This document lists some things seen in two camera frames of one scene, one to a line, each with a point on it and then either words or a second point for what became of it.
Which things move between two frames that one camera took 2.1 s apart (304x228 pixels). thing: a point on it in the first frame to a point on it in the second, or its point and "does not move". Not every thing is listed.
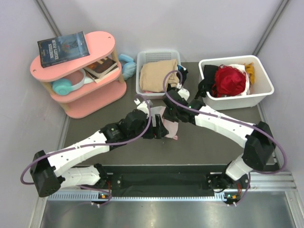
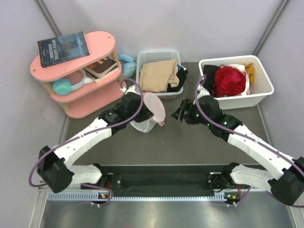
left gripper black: x=158 y=132 to x=147 y=114
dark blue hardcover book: x=60 y=49 does not move
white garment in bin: x=247 y=90 does not move
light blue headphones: x=128 y=66 does not move
